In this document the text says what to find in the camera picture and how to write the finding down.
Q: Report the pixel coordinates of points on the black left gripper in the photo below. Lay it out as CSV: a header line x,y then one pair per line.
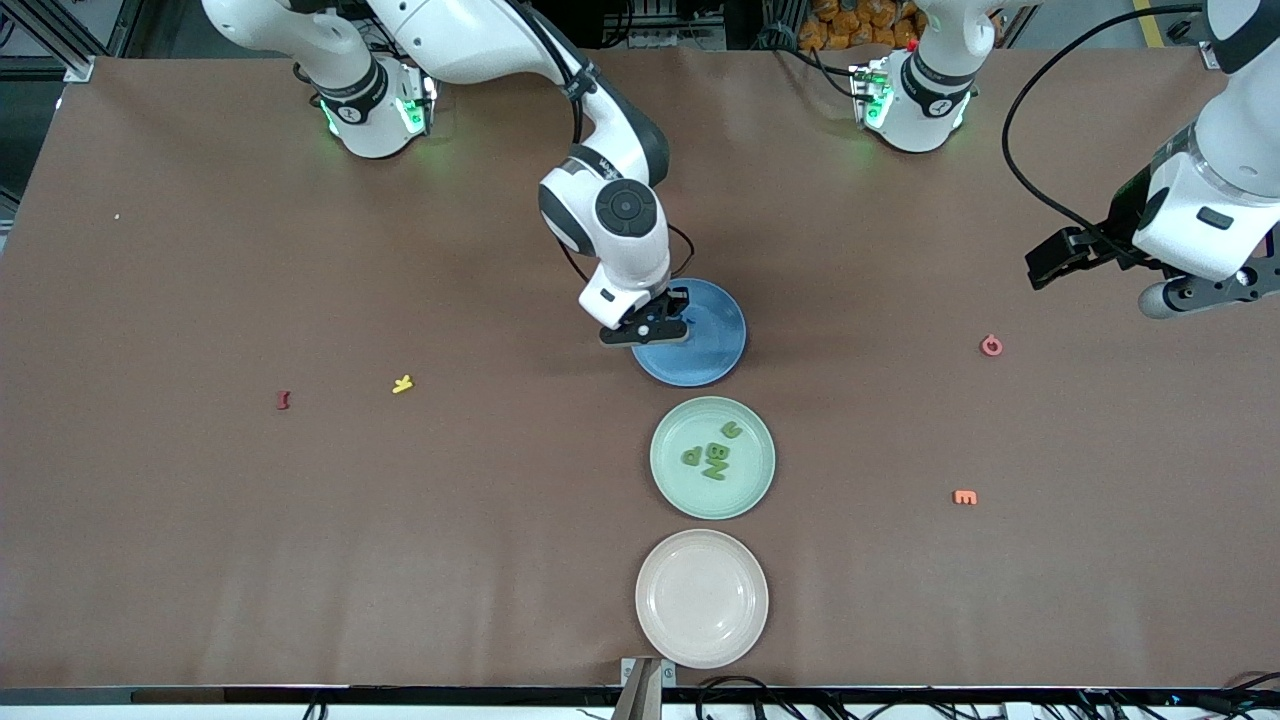
x,y
1118,232

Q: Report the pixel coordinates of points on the orange snack bags pile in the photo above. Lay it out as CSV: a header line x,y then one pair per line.
x,y
850,25

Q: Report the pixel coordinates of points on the metal camera post bracket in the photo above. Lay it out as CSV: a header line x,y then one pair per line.
x,y
645,690

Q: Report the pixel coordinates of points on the yellow foam letter K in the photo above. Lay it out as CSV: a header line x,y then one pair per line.
x,y
402,384

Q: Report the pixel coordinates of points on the green foam letter Z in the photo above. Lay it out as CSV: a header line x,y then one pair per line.
x,y
715,468

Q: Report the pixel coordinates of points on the green round plate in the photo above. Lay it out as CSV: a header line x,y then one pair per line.
x,y
750,480

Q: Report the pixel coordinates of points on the aluminium frame profile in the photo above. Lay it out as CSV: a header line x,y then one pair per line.
x,y
78,68
1210,55

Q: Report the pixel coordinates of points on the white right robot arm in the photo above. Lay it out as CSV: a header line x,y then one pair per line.
x,y
610,250

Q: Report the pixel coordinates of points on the red round foam letter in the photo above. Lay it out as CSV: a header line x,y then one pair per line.
x,y
991,346

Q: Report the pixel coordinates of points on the brown table cover sheet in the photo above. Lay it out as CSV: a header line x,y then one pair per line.
x,y
400,250

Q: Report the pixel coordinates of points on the green foam letter P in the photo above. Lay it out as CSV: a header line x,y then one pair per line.
x,y
692,456

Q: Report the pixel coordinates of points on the blue round plate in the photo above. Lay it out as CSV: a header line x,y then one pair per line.
x,y
715,350

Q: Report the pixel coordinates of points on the green foam letter B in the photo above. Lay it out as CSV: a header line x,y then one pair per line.
x,y
719,452

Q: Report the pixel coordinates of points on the pink beige round plate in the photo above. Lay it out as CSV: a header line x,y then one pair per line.
x,y
700,600

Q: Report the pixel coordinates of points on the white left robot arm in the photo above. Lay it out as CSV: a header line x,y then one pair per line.
x,y
1225,200

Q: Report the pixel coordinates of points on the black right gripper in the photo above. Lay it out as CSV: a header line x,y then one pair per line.
x,y
676,300

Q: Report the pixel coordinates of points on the black table edge rail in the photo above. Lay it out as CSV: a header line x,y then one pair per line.
x,y
400,696

